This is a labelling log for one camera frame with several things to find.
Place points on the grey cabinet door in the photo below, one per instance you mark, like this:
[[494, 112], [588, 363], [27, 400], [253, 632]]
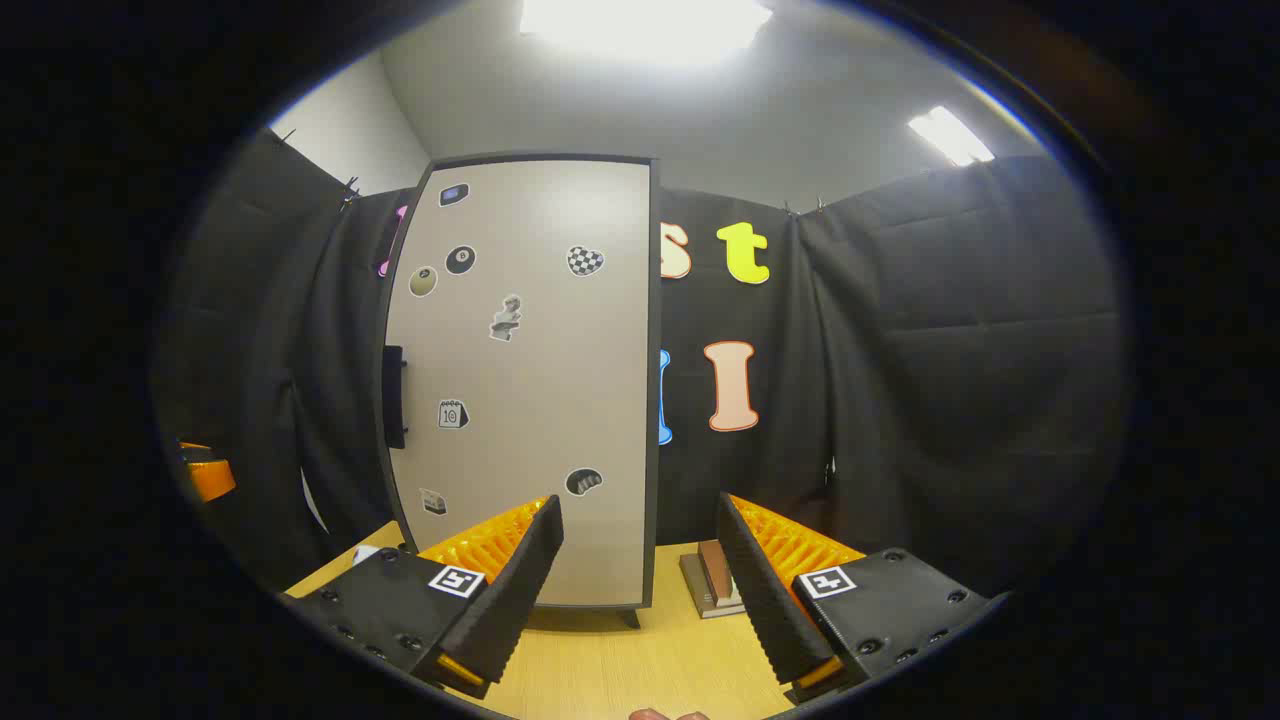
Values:
[[540, 400]]

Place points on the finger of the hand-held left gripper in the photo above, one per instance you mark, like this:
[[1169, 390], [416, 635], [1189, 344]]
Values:
[[210, 478]]

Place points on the dark grey cabinet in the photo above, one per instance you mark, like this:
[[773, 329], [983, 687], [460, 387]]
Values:
[[630, 617]]

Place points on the brown book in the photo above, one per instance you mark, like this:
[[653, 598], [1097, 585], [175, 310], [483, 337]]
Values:
[[715, 570]]

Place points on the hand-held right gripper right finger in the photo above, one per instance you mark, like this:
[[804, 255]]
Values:
[[765, 600]]

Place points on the ceiling light panel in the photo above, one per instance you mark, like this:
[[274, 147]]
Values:
[[950, 135]]

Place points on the black backdrop cloth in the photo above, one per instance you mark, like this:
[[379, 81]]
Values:
[[950, 350]]

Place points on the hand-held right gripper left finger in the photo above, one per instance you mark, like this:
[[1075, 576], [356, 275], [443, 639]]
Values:
[[520, 580]]

